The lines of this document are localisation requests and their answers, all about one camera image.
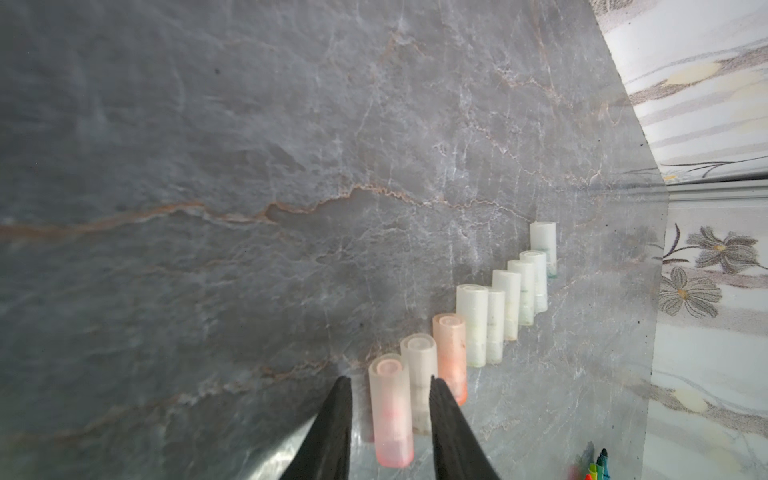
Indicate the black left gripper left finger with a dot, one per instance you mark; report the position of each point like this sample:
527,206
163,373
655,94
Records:
325,451

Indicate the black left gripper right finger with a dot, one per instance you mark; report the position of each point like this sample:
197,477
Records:
456,452

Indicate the clear pen cap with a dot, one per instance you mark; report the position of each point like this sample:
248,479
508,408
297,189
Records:
527,290
538,259
420,353
543,237
510,283
495,326
472,307

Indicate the green marker pen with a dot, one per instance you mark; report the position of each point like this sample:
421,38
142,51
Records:
593,473

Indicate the orange tinted pen cap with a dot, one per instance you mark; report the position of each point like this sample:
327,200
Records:
449,333

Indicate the blue marker pen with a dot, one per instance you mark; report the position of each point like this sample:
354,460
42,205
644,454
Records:
602,465

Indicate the pink tinted pen cap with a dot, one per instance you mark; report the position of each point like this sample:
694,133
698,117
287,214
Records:
391,411

